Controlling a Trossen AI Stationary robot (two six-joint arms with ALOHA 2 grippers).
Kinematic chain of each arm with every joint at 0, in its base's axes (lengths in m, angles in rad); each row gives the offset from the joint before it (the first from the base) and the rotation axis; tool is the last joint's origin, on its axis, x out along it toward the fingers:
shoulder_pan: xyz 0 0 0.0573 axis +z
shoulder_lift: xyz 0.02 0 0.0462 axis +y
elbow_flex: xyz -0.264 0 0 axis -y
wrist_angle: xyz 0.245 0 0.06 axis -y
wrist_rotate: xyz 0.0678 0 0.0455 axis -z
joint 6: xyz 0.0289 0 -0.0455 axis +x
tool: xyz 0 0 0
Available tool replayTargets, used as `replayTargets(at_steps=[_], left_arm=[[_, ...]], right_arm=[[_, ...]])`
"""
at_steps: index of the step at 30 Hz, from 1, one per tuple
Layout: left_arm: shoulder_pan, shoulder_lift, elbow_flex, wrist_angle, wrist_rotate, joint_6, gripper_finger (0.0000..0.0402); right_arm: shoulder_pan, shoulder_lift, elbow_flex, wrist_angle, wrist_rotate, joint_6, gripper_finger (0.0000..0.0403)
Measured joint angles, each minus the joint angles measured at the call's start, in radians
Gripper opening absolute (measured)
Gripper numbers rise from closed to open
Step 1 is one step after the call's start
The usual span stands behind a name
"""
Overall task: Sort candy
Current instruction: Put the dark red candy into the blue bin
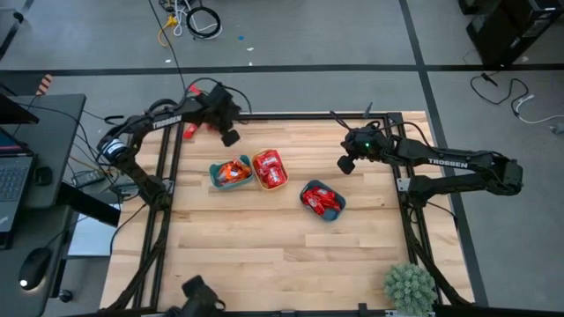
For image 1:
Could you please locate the light green plastic bin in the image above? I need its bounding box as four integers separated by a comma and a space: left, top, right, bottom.
209, 154, 256, 191

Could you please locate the dark teal plastic bin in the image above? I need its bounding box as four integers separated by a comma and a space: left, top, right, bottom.
299, 179, 347, 222

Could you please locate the yellow plastic bin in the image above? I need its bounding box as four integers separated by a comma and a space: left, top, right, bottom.
250, 148, 290, 191

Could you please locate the green artificial plant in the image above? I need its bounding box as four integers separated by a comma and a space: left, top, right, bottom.
383, 262, 438, 316

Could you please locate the grey power strip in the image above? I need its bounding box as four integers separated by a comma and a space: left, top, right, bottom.
72, 170, 106, 188

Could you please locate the black desk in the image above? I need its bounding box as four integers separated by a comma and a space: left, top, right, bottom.
0, 93, 87, 317

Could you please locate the orange black striped block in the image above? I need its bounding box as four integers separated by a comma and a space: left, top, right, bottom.
34, 73, 55, 97

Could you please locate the black cabinet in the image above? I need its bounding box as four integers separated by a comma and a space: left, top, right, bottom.
457, 0, 564, 67

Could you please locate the white sheet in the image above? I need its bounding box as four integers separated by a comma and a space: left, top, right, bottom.
68, 215, 116, 257

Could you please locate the grey laptop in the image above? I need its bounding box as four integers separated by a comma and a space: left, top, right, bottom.
0, 127, 35, 233

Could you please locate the black computer mouse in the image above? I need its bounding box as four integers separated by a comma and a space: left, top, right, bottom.
19, 247, 53, 291

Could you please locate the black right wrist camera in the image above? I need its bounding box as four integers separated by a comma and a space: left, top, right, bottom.
337, 154, 357, 175

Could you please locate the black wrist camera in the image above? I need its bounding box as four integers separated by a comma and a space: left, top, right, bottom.
221, 129, 241, 148
337, 154, 357, 175

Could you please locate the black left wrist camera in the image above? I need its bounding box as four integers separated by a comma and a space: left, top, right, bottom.
221, 129, 241, 148

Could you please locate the black cable loop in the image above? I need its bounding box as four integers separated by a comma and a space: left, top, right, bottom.
147, 97, 182, 114

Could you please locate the black aluminium rig frame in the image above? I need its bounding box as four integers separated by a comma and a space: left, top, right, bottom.
103, 100, 476, 317

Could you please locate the long black floor cable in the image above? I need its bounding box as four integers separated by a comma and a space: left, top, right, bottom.
147, 0, 189, 89

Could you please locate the white cable bundle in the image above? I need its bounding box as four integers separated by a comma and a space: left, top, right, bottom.
173, 0, 221, 41

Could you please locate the black cable coil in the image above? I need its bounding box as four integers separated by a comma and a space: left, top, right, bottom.
186, 6, 222, 40

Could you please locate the yellow cable with plug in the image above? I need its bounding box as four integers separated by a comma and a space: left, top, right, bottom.
157, 15, 180, 48

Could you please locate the white floor cable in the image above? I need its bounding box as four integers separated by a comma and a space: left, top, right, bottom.
515, 93, 564, 126

